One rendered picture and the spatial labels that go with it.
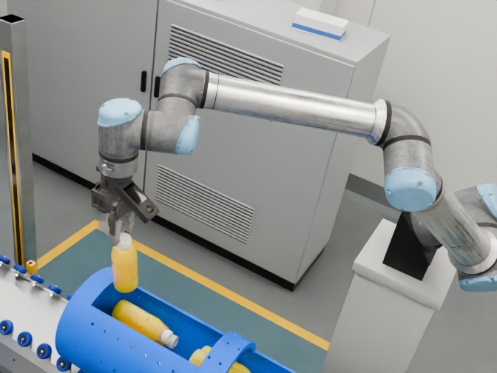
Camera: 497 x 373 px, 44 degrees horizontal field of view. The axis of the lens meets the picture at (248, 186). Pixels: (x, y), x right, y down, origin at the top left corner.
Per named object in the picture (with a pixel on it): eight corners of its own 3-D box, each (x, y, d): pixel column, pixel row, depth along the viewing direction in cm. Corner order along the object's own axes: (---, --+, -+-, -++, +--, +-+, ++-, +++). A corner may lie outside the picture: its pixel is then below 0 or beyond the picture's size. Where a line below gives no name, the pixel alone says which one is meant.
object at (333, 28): (298, 21, 303) (302, 7, 298) (345, 35, 298) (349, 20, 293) (291, 28, 293) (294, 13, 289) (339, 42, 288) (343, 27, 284)
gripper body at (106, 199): (111, 195, 154) (112, 155, 147) (138, 208, 151) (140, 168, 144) (90, 209, 148) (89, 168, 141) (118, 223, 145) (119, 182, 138)
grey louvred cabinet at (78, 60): (69, 129, 460) (67, -73, 379) (325, 250, 390) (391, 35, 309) (13, 157, 419) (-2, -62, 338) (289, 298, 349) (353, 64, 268)
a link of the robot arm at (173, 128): (202, 99, 136) (146, 92, 135) (197, 143, 131) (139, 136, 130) (200, 123, 145) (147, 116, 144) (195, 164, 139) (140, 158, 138)
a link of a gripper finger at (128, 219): (119, 222, 159) (115, 197, 153) (137, 231, 157) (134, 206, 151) (111, 229, 157) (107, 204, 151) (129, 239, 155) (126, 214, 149)
